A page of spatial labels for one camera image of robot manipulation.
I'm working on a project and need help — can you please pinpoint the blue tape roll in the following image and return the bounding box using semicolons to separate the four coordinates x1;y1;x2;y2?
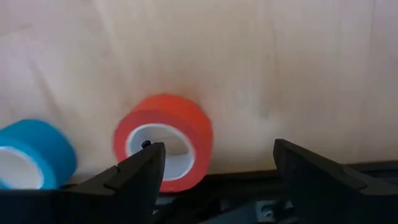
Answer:
0;119;78;190

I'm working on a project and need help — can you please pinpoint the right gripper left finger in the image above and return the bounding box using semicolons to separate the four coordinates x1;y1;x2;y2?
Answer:
0;142;167;224

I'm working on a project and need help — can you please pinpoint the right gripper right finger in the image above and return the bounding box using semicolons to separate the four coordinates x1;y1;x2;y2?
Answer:
273;138;398;224

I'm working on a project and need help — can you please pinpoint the red tape roll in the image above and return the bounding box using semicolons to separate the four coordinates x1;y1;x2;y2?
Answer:
113;93;214;194

